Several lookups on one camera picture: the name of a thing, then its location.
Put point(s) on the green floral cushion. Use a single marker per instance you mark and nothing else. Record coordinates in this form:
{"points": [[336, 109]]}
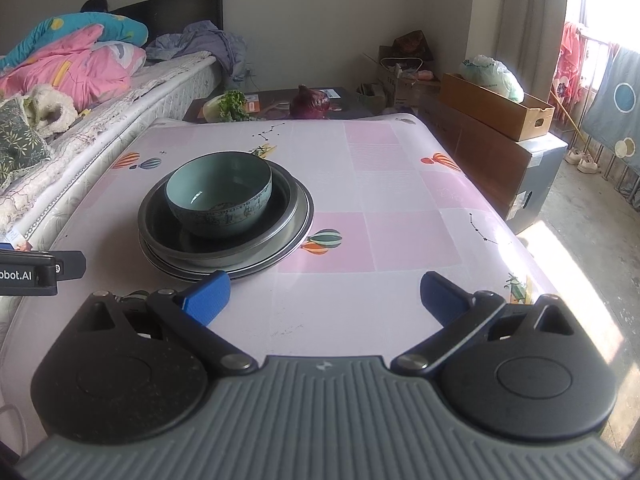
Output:
{"points": [[20, 145]]}

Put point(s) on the pink hanging clothing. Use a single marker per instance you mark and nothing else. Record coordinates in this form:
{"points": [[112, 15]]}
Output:
{"points": [[570, 60]]}

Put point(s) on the white mattress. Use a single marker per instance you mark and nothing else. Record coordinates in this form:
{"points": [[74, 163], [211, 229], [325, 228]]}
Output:
{"points": [[165, 85]]}

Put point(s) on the brown bag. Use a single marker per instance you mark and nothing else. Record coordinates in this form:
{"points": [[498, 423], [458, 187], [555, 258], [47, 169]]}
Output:
{"points": [[412, 42]]}

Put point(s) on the green lettuce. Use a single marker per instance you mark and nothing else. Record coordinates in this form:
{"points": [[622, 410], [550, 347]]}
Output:
{"points": [[230, 105]]}

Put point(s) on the beige curtain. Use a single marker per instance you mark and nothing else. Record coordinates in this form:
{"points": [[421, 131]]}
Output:
{"points": [[525, 20]]}

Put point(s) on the green plastic bag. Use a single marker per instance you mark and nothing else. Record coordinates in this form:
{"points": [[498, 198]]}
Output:
{"points": [[492, 77]]}

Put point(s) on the teal ceramic bowl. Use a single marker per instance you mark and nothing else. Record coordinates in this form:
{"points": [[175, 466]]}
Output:
{"points": [[215, 180]]}

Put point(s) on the black item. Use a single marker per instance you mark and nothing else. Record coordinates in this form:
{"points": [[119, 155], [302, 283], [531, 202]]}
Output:
{"points": [[94, 4]]}

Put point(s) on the dark printed box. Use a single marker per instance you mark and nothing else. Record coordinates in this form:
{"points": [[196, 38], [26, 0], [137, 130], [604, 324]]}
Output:
{"points": [[272, 105]]}

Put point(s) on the open brown cardboard box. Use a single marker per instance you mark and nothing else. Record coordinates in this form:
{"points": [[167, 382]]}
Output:
{"points": [[500, 115]]}

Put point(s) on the large steel basin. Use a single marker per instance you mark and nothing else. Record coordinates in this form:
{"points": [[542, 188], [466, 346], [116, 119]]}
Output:
{"points": [[306, 210]]}

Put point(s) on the white sneaker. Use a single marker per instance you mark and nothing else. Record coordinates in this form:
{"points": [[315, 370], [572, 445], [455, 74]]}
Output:
{"points": [[588, 164], [573, 156]]}

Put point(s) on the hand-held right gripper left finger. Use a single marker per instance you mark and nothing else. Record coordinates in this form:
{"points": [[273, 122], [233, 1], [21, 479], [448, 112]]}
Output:
{"points": [[207, 297]]}

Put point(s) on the dark wooden headboard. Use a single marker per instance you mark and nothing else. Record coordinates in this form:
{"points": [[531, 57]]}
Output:
{"points": [[175, 10]]}

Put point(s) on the wooden stick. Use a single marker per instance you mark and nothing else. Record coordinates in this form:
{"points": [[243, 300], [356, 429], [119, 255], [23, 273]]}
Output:
{"points": [[567, 115]]}

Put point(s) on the stainless steel plate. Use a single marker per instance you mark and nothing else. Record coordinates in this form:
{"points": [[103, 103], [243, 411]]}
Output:
{"points": [[170, 271]]}

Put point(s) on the white fleece cloth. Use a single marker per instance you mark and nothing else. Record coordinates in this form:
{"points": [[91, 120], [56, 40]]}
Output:
{"points": [[50, 110]]}

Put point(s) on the pink and blue quilt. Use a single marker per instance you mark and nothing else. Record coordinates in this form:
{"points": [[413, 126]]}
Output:
{"points": [[65, 70]]}

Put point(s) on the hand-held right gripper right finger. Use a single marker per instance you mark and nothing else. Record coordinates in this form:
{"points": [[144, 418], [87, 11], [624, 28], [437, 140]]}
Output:
{"points": [[442, 297]]}

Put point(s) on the stainless steel bowl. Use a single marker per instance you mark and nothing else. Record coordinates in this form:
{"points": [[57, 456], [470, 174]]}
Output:
{"points": [[280, 225]]}

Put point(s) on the blue blanket with circles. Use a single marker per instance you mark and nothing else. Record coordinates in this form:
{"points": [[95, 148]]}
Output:
{"points": [[615, 110]]}

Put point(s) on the purple grey clothes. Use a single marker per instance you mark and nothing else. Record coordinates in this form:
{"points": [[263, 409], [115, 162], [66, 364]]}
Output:
{"points": [[200, 40]]}

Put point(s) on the metal drying rack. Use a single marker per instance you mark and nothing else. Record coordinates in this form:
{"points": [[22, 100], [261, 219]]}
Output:
{"points": [[625, 175]]}

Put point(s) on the large brown cardboard box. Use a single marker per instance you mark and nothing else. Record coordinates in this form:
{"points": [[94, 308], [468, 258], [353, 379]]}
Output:
{"points": [[480, 170]]}

